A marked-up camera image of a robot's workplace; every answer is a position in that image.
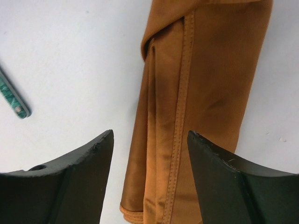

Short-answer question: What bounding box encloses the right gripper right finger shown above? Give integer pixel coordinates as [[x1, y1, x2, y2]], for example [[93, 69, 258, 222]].
[[187, 131, 299, 224]]

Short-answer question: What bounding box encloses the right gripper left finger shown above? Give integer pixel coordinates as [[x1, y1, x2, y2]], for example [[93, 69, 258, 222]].
[[0, 130, 114, 224]]

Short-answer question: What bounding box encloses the orange cloth napkin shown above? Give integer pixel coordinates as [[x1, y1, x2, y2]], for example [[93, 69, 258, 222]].
[[120, 0, 273, 224]]

